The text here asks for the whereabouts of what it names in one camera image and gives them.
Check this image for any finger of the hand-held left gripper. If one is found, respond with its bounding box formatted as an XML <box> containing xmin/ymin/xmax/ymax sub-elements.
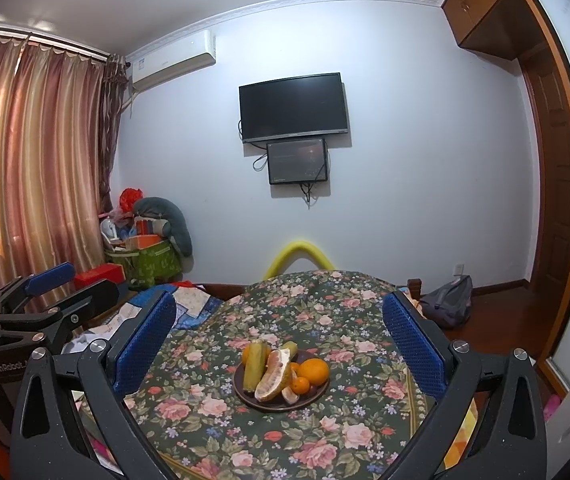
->
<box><xmin>0</xmin><ymin>261</ymin><xmax>76</xmax><ymax>318</ymax></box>
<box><xmin>0</xmin><ymin>280</ymin><xmax>120</xmax><ymax>356</ymax></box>

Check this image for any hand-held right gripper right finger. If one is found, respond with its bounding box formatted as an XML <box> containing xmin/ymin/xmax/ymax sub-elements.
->
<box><xmin>381</xmin><ymin>290</ymin><xmax>551</xmax><ymax>480</ymax></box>

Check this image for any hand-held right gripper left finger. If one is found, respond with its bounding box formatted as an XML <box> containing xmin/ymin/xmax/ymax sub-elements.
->
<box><xmin>10</xmin><ymin>290</ymin><xmax>201</xmax><ymax>480</ymax></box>

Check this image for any long yellow-green fruit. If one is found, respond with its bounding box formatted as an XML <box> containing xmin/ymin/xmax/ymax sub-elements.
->
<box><xmin>243</xmin><ymin>340</ymin><xmax>272</xmax><ymax>393</ymax></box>

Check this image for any purple ceramic plate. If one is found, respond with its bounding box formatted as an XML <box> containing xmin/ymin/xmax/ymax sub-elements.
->
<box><xmin>233</xmin><ymin>350</ymin><xmax>331</xmax><ymax>413</ymax></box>

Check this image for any large peeled pomelo piece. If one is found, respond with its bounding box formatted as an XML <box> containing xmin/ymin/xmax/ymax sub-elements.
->
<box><xmin>255</xmin><ymin>349</ymin><xmax>293</xmax><ymax>403</ymax></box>

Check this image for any red flat box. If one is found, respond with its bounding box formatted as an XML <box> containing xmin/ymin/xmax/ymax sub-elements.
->
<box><xmin>74</xmin><ymin>264</ymin><xmax>126</xmax><ymax>291</ymax></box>

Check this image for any grey backpack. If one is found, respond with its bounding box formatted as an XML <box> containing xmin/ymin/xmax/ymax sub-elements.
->
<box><xmin>419</xmin><ymin>275</ymin><xmax>473</xmax><ymax>329</ymax></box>

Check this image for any blue patchwork quilt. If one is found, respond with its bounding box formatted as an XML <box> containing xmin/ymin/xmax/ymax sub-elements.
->
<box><xmin>130</xmin><ymin>282</ymin><xmax>221</xmax><ymax>331</ymax></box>

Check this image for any green fabric bag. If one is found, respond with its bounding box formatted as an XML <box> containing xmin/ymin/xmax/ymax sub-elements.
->
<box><xmin>105</xmin><ymin>242</ymin><xmax>182</xmax><ymax>291</ymax></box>

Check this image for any orange box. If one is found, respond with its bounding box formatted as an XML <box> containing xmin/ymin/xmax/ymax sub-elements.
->
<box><xmin>125</xmin><ymin>234</ymin><xmax>161</xmax><ymax>251</ymax></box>

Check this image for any large orange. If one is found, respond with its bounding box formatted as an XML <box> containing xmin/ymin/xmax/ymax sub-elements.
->
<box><xmin>297</xmin><ymin>357</ymin><xmax>331</xmax><ymax>387</ymax></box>

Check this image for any red plastic bag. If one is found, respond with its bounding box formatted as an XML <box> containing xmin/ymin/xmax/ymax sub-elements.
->
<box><xmin>119</xmin><ymin>188</ymin><xmax>144</xmax><ymax>213</ymax></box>

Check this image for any pink striped curtain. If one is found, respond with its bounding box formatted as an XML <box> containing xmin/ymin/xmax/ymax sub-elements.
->
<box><xmin>0</xmin><ymin>30</ymin><xmax>133</xmax><ymax>311</ymax></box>

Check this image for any floral green tablecloth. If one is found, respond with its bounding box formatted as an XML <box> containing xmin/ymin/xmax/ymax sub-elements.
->
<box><xmin>72</xmin><ymin>270</ymin><xmax>466</xmax><ymax>480</ymax></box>

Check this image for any yellow foam tube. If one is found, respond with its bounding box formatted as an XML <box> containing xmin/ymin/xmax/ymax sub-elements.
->
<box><xmin>263</xmin><ymin>241</ymin><xmax>335</xmax><ymax>281</ymax></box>

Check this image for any brown wooden door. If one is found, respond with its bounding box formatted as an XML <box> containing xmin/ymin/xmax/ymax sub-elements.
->
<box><xmin>518</xmin><ymin>45</ymin><xmax>570</xmax><ymax>306</ymax></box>

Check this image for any small black monitor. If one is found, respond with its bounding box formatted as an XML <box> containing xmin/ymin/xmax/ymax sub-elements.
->
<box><xmin>266</xmin><ymin>137</ymin><xmax>328</xmax><ymax>186</ymax></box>

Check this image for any white air conditioner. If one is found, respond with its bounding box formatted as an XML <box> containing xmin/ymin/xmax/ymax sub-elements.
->
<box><xmin>127</xmin><ymin>29</ymin><xmax>217</xmax><ymax>93</ymax></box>

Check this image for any brown overhead cabinet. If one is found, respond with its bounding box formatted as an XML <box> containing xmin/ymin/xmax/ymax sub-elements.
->
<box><xmin>441</xmin><ymin>0</ymin><xmax>536</xmax><ymax>61</ymax></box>

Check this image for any black wall television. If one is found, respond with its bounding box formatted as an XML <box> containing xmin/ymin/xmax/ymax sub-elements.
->
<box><xmin>238</xmin><ymin>72</ymin><xmax>350</xmax><ymax>145</ymax></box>

